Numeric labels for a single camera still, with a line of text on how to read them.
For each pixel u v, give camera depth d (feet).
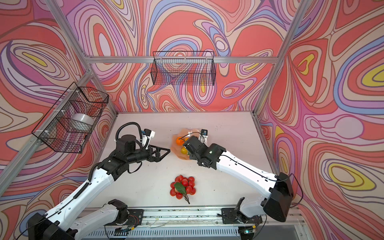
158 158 2.10
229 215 2.41
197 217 2.46
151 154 2.14
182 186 2.51
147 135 2.17
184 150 3.06
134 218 2.36
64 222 1.30
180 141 3.14
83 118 2.42
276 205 1.25
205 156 1.71
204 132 2.19
